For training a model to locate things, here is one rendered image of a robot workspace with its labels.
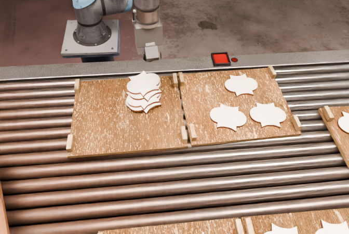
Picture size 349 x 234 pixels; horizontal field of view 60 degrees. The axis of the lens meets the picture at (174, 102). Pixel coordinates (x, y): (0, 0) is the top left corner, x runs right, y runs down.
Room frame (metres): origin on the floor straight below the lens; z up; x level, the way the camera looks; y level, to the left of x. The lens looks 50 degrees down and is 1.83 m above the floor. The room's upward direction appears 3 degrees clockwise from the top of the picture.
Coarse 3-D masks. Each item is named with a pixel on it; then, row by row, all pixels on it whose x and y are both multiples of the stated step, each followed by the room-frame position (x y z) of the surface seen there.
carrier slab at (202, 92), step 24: (216, 72) 0.94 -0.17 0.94; (240, 72) 0.94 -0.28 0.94; (264, 72) 0.95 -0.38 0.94; (192, 96) 0.79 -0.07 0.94; (216, 96) 0.80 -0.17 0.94; (240, 96) 0.81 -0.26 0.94; (264, 96) 0.81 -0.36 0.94; (192, 120) 0.67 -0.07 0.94; (288, 120) 0.70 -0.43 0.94; (192, 144) 0.57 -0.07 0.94; (216, 144) 0.58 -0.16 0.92
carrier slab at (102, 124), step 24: (96, 96) 0.77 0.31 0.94; (120, 96) 0.78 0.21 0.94; (168, 96) 0.79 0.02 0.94; (72, 120) 0.65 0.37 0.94; (96, 120) 0.65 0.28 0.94; (120, 120) 0.66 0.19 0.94; (144, 120) 0.66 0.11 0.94; (168, 120) 0.67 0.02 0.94; (96, 144) 0.55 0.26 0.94; (120, 144) 0.56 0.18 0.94; (144, 144) 0.56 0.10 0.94; (168, 144) 0.57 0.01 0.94
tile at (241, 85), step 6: (234, 78) 0.90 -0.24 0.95; (240, 78) 0.90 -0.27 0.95; (246, 78) 0.90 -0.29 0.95; (228, 84) 0.86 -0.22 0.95; (234, 84) 0.86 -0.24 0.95; (240, 84) 0.86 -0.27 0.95; (246, 84) 0.86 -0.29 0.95; (252, 84) 0.86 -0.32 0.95; (228, 90) 0.83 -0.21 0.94; (234, 90) 0.82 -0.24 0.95; (240, 90) 0.83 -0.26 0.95; (246, 90) 0.83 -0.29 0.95; (252, 90) 0.83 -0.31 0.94
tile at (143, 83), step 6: (144, 72) 0.86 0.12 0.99; (132, 78) 0.83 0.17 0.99; (138, 78) 0.83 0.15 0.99; (144, 78) 0.83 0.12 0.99; (150, 78) 0.83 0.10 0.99; (156, 78) 0.83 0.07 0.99; (132, 84) 0.79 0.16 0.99; (138, 84) 0.79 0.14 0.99; (144, 84) 0.80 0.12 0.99; (150, 84) 0.80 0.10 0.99; (156, 84) 0.80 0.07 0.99; (132, 90) 0.76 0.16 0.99; (138, 90) 0.76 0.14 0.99; (144, 90) 0.76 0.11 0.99; (150, 90) 0.77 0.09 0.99
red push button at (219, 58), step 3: (219, 54) 1.06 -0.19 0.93; (222, 54) 1.06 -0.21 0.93; (225, 54) 1.06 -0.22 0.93; (216, 57) 1.04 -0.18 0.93; (219, 57) 1.04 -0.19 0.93; (222, 57) 1.04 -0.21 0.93; (225, 57) 1.04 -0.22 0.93; (216, 60) 1.02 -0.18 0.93; (219, 60) 1.02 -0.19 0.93; (222, 60) 1.02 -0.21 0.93; (225, 60) 1.02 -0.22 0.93
